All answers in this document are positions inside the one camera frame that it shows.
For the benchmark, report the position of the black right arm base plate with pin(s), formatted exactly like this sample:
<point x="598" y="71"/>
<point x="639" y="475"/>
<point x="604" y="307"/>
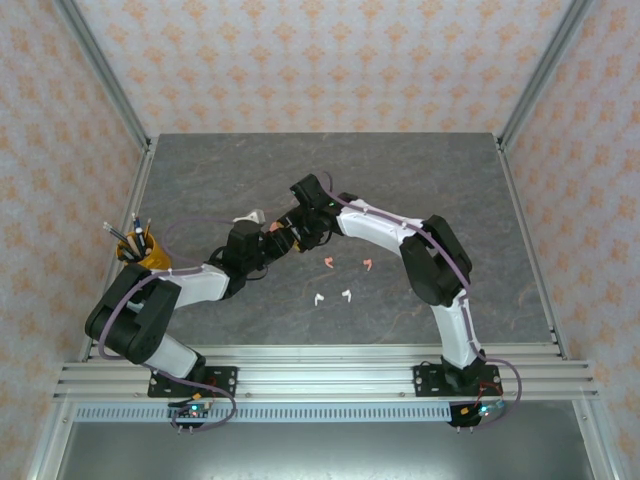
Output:
<point x="425" y="382"/>

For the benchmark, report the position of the black pencil white tip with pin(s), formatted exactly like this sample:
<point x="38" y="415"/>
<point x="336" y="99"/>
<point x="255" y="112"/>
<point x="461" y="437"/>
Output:
<point x="116" y="233"/>

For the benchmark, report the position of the aluminium table side rail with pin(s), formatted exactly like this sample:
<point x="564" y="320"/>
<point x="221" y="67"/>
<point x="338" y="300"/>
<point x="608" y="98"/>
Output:
<point x="517" y="200"/>
<point x="142" y="170"/>

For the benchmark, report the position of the aluminium frame leg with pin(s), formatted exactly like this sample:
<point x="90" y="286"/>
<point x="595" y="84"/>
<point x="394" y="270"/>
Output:
<point x="50" y="445"/>
<point x="595" y="445"/>

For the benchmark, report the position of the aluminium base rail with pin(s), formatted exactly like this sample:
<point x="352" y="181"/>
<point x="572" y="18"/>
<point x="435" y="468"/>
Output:
<point x="320" y="372"/>

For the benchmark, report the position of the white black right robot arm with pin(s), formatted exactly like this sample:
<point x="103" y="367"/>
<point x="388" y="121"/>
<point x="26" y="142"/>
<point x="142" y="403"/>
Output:
<point x="380" y="225"/>

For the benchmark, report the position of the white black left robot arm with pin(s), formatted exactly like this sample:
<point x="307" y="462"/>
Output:
<point x="200" y="286"/>

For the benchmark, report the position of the grey sheet metal panel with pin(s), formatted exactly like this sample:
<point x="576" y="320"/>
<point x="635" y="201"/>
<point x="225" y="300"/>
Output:
<point x="320" y="450"/>

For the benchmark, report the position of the yellow pencil cup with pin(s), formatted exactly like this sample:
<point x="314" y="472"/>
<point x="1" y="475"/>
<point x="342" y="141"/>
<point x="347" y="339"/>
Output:
<point x="155" y="257"/>

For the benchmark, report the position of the orange pencil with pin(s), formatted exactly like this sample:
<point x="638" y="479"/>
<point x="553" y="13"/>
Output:
<point x="147" y="229"/>

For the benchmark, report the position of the beige wooden stick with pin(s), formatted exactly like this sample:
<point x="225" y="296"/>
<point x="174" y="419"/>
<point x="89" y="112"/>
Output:
<point x="132" y="247"/>

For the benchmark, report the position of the aluminium corner post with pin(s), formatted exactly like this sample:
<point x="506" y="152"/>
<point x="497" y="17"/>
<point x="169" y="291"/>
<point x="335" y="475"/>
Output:
<point x="100" y="70"/>
<point x="545" y="70"/>

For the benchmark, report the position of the blue white pen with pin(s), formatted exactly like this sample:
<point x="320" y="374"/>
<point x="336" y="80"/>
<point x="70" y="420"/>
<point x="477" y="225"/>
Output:
<point x="138" y="230"/>

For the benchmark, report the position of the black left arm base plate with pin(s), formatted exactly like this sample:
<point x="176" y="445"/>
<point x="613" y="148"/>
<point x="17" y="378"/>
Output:
<point x="227" y="380"/>

